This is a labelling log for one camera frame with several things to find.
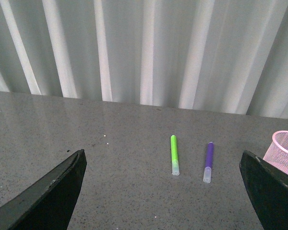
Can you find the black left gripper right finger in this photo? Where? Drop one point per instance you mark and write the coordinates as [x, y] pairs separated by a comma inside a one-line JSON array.
[[267, 189]]

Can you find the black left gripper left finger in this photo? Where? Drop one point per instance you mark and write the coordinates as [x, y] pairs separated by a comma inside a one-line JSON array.
[[49, 203]]

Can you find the purple marker pen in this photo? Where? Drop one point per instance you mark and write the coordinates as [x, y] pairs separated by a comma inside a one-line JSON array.
[[208, 163]]

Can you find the pink mesh cup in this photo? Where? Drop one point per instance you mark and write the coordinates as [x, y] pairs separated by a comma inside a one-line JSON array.
[[277, 153]]

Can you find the green marker pen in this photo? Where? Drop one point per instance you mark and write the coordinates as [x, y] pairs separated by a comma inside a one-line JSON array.
[[174, 156]]

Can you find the white pleated curtain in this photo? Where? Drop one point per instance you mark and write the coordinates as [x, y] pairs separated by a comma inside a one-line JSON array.
[[226, 56]]

